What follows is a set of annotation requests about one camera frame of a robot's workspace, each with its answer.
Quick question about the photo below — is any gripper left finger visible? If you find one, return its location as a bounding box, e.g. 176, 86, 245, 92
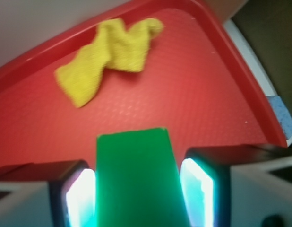
0, 160, 96, 227

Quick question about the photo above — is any blue sponge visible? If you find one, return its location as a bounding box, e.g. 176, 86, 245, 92
267, 95, 292, 140

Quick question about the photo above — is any yellow cloth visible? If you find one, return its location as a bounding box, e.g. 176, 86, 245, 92
55, 18, 164, 108

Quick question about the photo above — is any red plastic tray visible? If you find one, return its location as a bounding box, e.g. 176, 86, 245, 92
0, 0, 287, 167

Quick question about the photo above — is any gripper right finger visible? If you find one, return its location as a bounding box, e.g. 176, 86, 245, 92
180, 144, 292, 227

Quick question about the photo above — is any green block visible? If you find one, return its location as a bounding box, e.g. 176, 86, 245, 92
96, 128, 190, 227

